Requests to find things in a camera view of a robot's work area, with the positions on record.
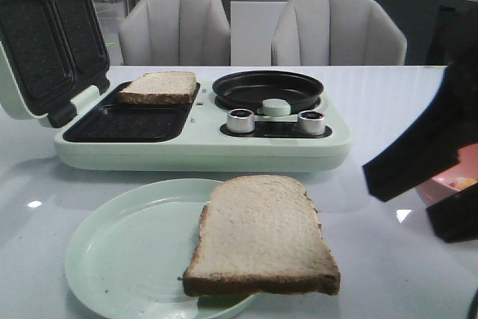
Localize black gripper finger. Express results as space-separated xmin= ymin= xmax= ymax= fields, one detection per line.
xmin=362 ymin=61 xmax=477 ymax=202
xmin=426 ymin=186 xmax=477 ymax=243

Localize orange shrimp pieces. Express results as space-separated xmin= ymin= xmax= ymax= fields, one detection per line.
xmin=450 ymin=176 xmax=477 ymax=191

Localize pink bowl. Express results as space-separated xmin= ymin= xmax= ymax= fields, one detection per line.
xmin=415 ymin=143 xmax=477 ymax=207

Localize bread slice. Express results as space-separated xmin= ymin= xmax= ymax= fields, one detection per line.
xmin=182 ymin=175 xmax=341 ymax=297
xmin=117 ymin=71 xmax=197 ymax=105

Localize mint green sandwich maker lid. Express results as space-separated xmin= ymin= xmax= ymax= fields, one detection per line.
xmin=1 ymin=0 xmax=110 ymax=128

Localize mint green breakfast maker base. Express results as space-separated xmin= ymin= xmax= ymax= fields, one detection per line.
xmin=55 ymin=74 xmax=352 ymax=173

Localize right silver control knob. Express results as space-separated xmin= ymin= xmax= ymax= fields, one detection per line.
xmin=297 ymin=111 xmax=326 ymax=136

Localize silver control knob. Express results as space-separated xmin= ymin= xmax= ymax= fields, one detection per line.
xmin=226 ymin=108 xmax=255 ymax=134
xmin=297 ymin=111 xmax=326 ymax=136

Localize right grey upholstered chair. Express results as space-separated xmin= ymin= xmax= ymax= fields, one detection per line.
xmin=271 ymin=0 xmax=407 ymax=66

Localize grey upholstered chair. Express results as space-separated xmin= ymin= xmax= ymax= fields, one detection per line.
xmin=119 ymin=0 xmax=231 ymax=66
xmin=271 ymin=0 xmax=407 ymax=66

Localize black round frying pan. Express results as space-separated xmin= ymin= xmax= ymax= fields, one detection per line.
xmin=212 ymin=70 xmax=324 ymax=114

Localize left silver control knob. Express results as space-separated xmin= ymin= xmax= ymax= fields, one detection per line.
xmin=226 ymin=108 xmax=255 ymax=134

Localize white refrigerator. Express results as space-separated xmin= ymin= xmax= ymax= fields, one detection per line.
xmin=230 ymin=0 xmax=290 ymax=66

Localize left grey upholstered chair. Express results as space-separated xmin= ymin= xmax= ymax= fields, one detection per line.
xmin=119 ymin=0 xmax=231 ymax=66

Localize mint green round plate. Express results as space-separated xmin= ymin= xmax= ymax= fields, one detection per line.
xmin=65 ymin=179 xmax=255 ymax=318

